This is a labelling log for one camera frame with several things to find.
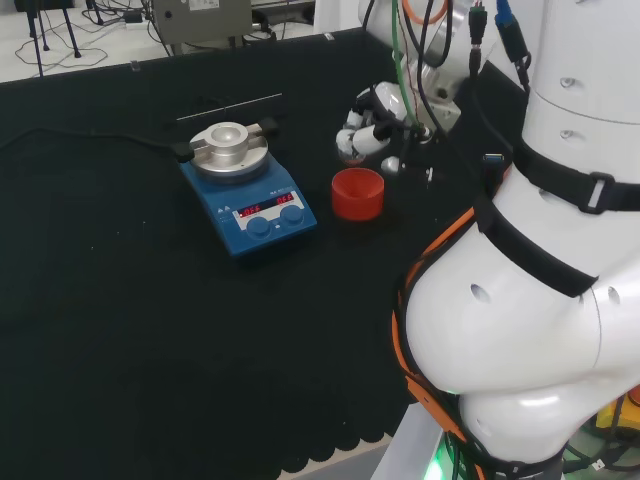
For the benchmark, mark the thin silver metal rod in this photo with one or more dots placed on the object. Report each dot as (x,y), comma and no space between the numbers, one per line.
(230,106)

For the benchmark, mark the blue base heater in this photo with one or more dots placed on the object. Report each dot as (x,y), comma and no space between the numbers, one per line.
(250,200)

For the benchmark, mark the grey metal box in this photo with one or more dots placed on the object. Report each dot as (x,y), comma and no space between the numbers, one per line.
(200,20)

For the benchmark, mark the red round flask holder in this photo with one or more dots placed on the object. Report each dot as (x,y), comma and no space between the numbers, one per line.
(356,205)

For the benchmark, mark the black tripod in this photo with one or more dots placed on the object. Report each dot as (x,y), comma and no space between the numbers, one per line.
(70,30)

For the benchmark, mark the black bench cloth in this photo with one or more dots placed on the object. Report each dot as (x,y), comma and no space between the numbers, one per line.
(150,325)

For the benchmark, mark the clear glass round-bottom flask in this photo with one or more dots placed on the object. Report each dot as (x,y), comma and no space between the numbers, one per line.
(353,160)

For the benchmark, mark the black power adapter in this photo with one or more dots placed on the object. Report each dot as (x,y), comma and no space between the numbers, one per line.
(133,18)

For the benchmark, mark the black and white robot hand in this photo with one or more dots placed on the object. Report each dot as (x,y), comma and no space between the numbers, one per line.
(370,140)

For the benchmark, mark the yellow stop button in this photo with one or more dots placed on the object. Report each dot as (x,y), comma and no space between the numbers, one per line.
(620,412)

